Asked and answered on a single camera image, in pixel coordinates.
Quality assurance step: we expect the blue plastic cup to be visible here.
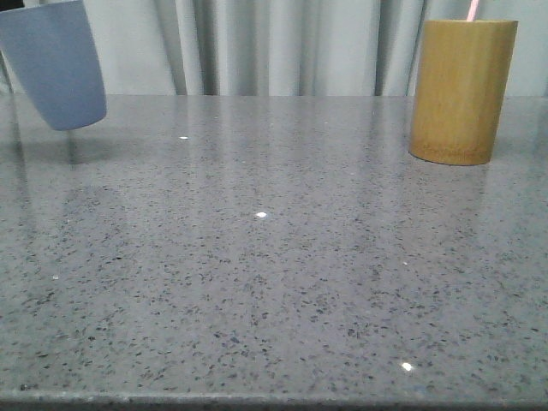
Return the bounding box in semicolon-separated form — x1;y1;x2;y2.
1;1;107;130

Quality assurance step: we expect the pink chopstick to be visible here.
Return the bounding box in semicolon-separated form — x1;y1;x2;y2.
466;0;480;21

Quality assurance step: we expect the grey curtain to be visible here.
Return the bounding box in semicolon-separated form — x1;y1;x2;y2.
0;0;548;98

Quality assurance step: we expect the bamboo wooden cup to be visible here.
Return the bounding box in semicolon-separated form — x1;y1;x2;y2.
409;20;518;165

